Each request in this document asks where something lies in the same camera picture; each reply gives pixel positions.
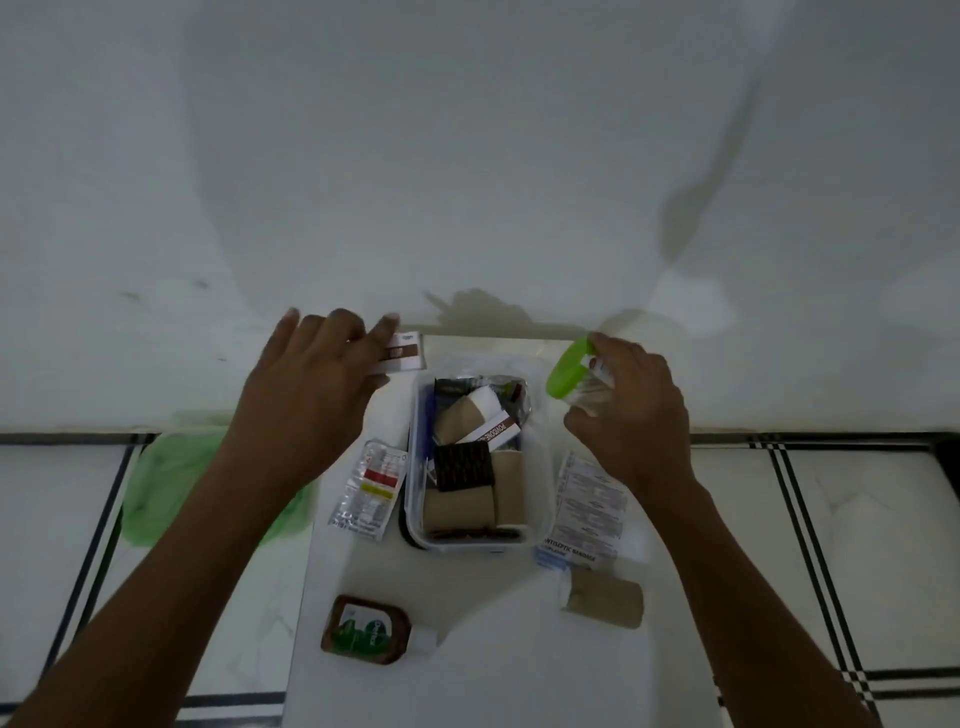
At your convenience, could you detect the person's right hand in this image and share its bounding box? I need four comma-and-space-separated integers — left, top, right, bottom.
562, 333, 704, 498

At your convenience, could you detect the person's left hand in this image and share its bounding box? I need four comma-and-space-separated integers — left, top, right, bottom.
223, 307, 401, 485

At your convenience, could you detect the white and brown medicine box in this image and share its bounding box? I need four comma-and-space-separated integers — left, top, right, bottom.
372, 331, 427, 375

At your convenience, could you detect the clear bottle with green cap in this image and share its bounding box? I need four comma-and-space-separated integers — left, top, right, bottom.
545, 336, 618, 418

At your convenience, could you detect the person's left forearm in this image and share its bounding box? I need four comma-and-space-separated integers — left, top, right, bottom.
0, 446, 327, 728

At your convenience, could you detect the person's right forearm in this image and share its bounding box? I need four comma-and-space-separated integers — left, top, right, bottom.
636, 480, 886, 728

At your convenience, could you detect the clear plastic storage container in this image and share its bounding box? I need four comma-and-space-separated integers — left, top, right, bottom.
403, 358, 558, 557

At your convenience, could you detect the silver foil packet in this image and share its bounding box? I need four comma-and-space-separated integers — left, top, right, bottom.
433, 373, 532, 426

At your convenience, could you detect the tan bandage roll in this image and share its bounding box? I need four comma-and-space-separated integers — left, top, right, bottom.
422, 486, 498, 535
433, 395, 487, 445
558, 567, 646, 630
489, 448, 528, 528

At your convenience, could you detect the white box with brown stripe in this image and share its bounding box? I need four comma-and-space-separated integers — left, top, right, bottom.
453, 385, 523, 449

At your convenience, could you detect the white adhesive bandage strip packet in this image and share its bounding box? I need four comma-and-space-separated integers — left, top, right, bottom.
534, 450, 633, 573

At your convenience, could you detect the silver blister tablet strip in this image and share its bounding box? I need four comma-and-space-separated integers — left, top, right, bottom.
327, 438, 411, 543

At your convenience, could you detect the dark blister pack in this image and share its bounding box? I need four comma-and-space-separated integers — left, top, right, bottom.
432, 440, 498, 494

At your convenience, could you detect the green plastic bag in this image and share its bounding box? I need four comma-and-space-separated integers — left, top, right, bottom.
120, 427, 318, 549

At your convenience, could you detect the brown bottle with green label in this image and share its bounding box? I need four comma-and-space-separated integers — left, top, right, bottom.
320, 594, 438, 667

